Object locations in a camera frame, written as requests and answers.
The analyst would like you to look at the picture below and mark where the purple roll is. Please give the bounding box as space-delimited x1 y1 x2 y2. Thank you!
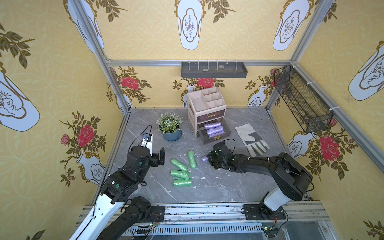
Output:
209 131 225 138
201 156 209 163
207 126 224 135
204 122 222 130

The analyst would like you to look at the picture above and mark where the purple roll top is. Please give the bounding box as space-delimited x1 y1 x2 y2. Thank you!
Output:
209 131 225 138

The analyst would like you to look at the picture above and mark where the purple roll bottom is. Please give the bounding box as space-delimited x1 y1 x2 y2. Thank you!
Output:
207 126 224 135

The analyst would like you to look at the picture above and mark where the green roll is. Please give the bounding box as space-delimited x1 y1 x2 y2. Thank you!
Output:
170 169 190 180
188 150 197 169
173 179 192 187
171 158 188 171

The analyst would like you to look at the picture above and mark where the transparent drawer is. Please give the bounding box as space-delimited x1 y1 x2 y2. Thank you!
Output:
197 110 226 123
197 118 232 145

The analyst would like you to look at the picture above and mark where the transparent top drawer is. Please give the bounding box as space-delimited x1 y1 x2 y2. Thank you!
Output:
197 110 226 123

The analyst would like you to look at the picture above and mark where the beige drawer organizer cabinet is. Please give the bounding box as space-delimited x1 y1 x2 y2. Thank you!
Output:
186 87 227 138

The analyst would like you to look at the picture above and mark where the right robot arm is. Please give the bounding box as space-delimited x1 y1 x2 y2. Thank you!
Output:
206 141 313 212

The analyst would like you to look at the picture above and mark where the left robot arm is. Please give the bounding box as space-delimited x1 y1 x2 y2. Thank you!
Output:
71 146 166 240

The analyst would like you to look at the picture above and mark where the white work glove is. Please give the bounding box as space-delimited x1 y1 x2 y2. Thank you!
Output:
235 124 270 157

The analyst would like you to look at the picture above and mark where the green roll bottom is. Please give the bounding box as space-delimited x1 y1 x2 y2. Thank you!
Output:
173 179 192 187

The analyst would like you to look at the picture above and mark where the potted green plant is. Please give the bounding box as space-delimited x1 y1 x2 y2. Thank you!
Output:
156 113 183 143

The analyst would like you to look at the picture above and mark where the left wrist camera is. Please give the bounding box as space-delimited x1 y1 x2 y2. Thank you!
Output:
140 133 153 155

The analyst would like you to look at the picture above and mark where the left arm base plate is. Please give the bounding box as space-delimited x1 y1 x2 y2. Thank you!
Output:
122 205 166 224

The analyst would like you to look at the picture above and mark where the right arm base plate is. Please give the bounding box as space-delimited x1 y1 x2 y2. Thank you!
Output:
243 203 287 221

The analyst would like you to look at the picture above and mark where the grey wall shelf tray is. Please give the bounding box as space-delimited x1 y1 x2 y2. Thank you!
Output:
181 61 248 79

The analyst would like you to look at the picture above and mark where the black wire mesh basket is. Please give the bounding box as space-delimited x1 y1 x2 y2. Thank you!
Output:
272 66 334 133

